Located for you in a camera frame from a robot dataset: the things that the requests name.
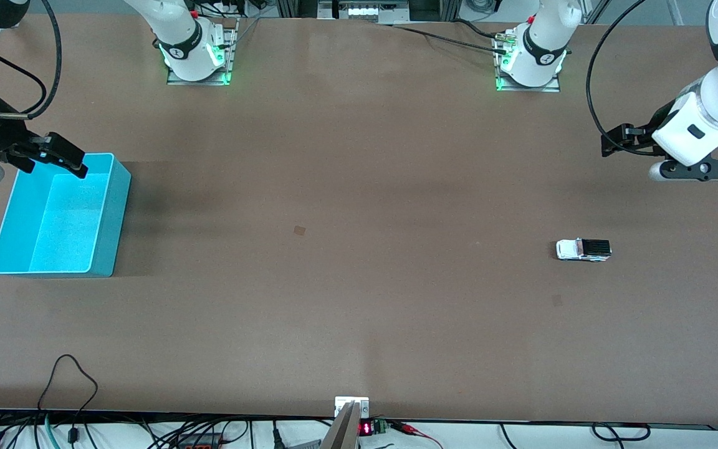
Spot thin black looped cable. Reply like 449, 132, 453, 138
37, 354, 99, 443

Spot black coiled floor cable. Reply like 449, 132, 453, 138
591, 422, 651, 443

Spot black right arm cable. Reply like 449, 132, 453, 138
0, 0, 64, 119

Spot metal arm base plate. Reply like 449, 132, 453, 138
494, 28, 562, 93
167, 17, 239, 86

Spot short black table cable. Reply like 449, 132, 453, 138
452, 19, 504, 41

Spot white mounting plate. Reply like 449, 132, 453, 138
335, 397, 370, 418

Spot aluminium frame with lights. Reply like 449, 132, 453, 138
318, 0, 411, 26

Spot long black table cable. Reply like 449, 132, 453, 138
390, 24, 509, 57

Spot red clip wires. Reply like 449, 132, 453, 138
389, 421, 444, 449

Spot white jeep toy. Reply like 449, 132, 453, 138
555, 238, 613, 263

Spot cyan plastic bin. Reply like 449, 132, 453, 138
0, 153, 132, 278

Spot grey aluminium beam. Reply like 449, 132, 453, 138
320, 402, 361, 449

